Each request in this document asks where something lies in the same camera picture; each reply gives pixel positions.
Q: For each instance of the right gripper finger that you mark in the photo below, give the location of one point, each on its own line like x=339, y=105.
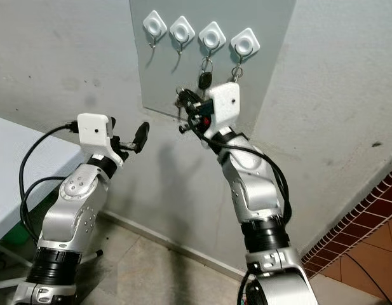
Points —
x=190, y=127
x=188, y=98

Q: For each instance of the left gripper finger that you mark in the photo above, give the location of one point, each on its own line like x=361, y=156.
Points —
x=141, y=135

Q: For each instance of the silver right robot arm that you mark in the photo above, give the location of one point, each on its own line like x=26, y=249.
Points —
x=253, y=184

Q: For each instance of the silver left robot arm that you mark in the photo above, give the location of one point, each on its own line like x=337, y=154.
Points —
x=75, y=210

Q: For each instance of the black car key fob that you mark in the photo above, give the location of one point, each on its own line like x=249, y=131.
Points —
x=204, y=79

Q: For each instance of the white folding table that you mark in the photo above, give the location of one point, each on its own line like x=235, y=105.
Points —
x=11, y=171

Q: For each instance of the green plastic pot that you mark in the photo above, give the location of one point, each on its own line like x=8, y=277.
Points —
x=18, y=234

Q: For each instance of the grey wall board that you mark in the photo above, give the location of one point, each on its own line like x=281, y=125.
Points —
x=157, y=82

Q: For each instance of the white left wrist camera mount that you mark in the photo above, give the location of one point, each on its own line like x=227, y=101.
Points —
x=94, y=130

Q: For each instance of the white square wall hook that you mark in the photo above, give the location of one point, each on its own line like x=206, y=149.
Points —
x=182, y=29
x=155, y=24
x=245, y=42
x=212, y=35

